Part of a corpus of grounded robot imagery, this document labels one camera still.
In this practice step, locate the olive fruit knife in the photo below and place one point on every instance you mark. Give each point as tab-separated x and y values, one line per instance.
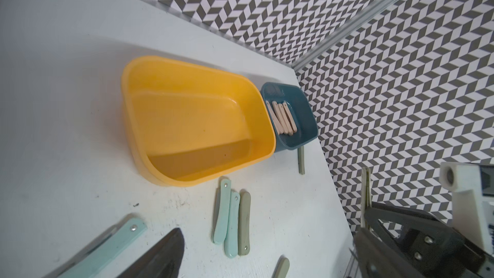
366	198
244	223
301	160

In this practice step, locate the mint fruit knife middle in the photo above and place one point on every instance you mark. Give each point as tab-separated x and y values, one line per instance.
231	240

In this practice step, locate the mint fruit knife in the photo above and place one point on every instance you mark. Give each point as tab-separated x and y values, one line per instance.
222	211
231	240
103	250

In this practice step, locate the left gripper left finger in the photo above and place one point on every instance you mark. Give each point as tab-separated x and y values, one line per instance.
162	260

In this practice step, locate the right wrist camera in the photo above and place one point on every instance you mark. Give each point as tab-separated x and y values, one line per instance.
471	186

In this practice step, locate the mint fruit knife far left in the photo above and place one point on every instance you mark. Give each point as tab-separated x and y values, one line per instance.
103	250

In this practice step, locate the mint fruit knife upper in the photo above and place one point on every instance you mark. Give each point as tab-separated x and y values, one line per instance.
222	211

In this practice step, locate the pink fruit knife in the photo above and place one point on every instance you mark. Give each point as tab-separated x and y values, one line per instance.
286	121
290	118
278	127
279	114

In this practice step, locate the olive fruit knife angled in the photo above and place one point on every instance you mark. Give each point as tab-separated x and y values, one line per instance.
282	268

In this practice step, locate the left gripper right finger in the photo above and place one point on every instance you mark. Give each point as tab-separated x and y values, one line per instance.
380	254

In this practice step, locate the dark teal storage box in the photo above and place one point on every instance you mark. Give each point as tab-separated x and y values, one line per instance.
301	111

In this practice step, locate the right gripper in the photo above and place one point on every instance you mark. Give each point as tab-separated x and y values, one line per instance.
442	253

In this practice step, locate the yellow storage box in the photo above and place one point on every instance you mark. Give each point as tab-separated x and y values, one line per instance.
187	124

